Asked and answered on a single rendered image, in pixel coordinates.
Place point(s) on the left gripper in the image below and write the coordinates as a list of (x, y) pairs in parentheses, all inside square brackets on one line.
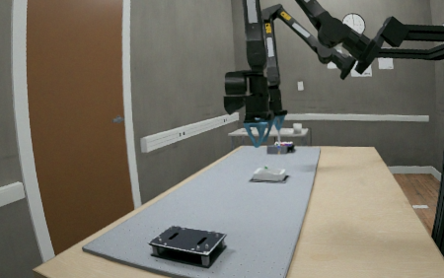
[(263, 117)]

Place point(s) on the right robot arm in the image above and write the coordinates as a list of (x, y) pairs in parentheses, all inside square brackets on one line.
[(329, 55)]

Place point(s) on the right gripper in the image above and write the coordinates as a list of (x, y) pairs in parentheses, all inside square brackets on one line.
[(279, 115)]

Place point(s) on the white grid rack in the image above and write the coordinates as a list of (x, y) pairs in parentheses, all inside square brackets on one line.
[(269, 176)]

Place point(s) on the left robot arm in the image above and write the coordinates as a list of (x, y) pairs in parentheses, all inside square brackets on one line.
[(332, 30)]

